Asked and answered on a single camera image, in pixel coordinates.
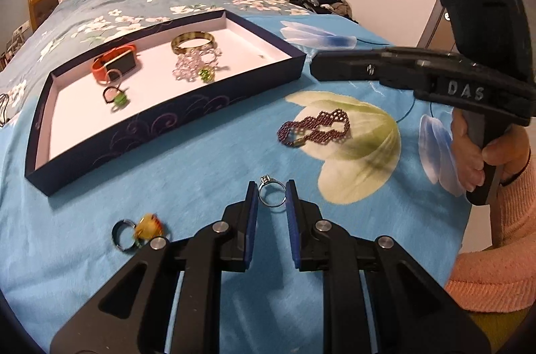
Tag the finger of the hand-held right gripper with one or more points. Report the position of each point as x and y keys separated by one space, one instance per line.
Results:
x=356 y=67

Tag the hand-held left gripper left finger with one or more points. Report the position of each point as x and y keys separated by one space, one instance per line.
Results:
x=251 y=220

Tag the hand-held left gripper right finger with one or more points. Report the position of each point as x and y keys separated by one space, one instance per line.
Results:
x=293 y=224

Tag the gold green bangle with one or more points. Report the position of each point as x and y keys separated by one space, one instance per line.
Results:
x=180 y=43

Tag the navy shallow cardboard box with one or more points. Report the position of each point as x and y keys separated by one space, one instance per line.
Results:
x=83 y=107

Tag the red smart band watch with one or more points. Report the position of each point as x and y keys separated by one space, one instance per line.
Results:
x=123 y=63

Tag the person's right forearm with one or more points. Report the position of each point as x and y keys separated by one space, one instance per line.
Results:
x=502 y=245

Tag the person's right hand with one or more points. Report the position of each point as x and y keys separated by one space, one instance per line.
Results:
x=504 y=149

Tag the pile of dark clothes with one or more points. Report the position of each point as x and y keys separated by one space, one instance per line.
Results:
x=326 y=0

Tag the yellow green garment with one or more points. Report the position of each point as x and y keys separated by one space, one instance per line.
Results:
x=498 y=329

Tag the blue floral duvet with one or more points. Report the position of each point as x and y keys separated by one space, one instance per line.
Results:
x=83 y=2

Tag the row of cosmetic bottles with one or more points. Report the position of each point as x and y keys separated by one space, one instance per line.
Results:
x=5 y=54

